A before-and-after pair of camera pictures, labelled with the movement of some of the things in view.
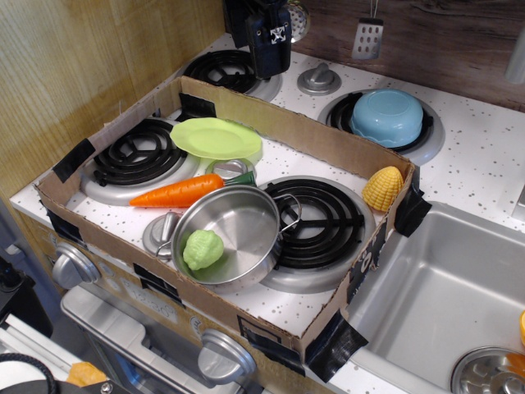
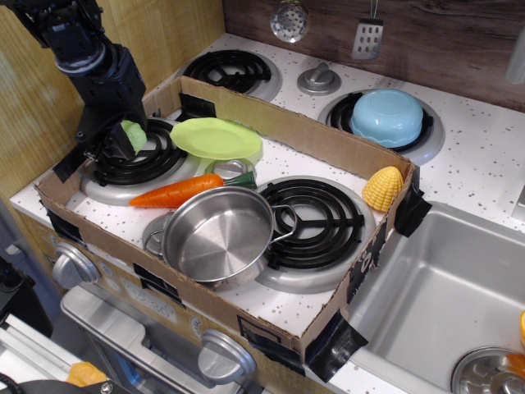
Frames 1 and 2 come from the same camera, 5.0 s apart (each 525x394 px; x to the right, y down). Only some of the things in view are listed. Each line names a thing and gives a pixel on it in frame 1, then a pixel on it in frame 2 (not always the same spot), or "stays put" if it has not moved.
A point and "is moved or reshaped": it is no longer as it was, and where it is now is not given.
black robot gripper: x=271 y=37 -> x=110 y=84
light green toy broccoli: x=203 y=248 -> x=136 y=135
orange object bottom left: x=83 y=373 stays put
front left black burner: x=141 y=158 stays put
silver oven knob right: x=224 y=360 stays put
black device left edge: x=20 y=302 stays put
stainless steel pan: x=230 y=238 is moved or reshaped
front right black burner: x=326 y=231 stays put
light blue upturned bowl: x=390 y=117 stays put
